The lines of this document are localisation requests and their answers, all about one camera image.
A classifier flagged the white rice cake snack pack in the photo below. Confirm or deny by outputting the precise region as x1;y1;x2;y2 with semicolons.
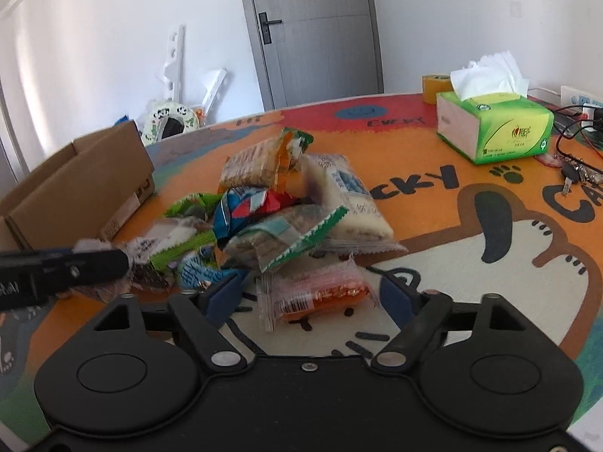
300;153;407;256

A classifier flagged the orange cracker snack pack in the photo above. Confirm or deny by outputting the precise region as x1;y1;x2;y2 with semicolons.
218;128;314;193

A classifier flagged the blue patterned snack pack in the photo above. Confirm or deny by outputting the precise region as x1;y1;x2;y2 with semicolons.
176;250;247;293

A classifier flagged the clear pack orange snack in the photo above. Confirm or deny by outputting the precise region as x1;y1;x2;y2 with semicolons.
257;259;380;331

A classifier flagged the green edged cracker pack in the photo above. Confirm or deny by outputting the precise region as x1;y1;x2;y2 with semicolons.
223;204;349;273

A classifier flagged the green white snack pack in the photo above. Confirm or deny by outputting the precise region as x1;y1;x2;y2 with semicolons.
128;193;222;272

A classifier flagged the dark snack pack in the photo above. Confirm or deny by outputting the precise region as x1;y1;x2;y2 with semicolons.
73;237;174;303

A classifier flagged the blue red snack bag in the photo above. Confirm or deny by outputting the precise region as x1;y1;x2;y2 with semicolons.
213;187;298;249

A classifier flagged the brown cardboard box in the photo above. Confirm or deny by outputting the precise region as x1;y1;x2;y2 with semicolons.
1;121;155;251

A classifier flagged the colourful cartoon table mat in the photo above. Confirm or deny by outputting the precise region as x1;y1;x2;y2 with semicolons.
0;92;603;434

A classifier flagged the panda print toilet seat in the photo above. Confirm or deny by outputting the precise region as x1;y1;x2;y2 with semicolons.
140;100;202;146

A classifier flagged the green tissue box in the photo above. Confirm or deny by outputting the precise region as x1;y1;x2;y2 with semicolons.
435;51;554;165

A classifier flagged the key bunch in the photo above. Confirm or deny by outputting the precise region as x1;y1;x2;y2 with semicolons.
561;159;602;196

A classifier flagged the yellow tape roll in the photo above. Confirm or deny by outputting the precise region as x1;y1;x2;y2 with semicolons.
422;75;454;105

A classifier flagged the grey door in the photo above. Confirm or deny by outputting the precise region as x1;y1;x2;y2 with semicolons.
242;0;384;109

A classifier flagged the white power strip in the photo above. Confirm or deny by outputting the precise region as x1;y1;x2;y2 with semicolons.
560;85;602;125

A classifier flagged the white short plastic bracket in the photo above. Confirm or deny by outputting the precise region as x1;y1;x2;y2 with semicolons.
198;69;228;127

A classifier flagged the white tall plastic bracket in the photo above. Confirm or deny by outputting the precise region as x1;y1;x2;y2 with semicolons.
158;24;186;102

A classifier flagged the black cable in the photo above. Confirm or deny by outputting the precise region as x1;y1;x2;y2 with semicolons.
548;105;603;163

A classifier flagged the black door handle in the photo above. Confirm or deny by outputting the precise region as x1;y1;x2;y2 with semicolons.
257;12;283;45

